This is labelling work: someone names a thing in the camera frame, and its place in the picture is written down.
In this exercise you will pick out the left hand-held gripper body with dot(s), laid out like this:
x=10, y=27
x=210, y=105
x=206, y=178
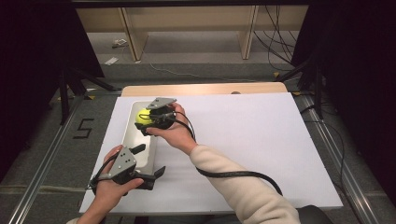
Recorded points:
x=124, y=161

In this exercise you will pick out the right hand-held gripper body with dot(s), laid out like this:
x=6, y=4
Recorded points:
x=162, y=118

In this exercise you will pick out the white plastic bin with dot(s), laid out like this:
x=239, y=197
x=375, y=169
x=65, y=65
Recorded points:
x=132, y=137

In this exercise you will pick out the yellow tennis ball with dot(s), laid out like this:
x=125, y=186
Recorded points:
x=142, y=113

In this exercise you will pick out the person's right hand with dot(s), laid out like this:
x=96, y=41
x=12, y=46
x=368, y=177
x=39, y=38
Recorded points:
x=177, y=133

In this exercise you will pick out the person's left hand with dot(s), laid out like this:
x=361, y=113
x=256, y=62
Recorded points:
x=110, y=191

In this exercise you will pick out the white paper scrap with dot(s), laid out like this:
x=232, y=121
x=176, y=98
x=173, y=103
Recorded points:
x=120, y=42
x=111, y=60

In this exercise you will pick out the black metal stand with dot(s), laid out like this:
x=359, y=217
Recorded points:
x=63, y=99
x=317, y=93

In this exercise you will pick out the white foam board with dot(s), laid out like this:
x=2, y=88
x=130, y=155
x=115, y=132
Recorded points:
x=249, y=140

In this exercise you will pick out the light wooden desk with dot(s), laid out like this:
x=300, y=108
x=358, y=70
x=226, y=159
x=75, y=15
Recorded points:
x=134, y=31

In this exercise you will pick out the black curtain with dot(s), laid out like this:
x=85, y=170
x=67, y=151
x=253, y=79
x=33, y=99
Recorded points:
x=31, y=62
x=367, y=77

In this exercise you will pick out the dark round seat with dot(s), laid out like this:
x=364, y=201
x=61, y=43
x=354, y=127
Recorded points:
x=314, y=215

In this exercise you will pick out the aluminium floor rail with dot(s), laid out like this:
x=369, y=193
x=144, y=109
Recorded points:
x=342, y=174
x=46, y=161

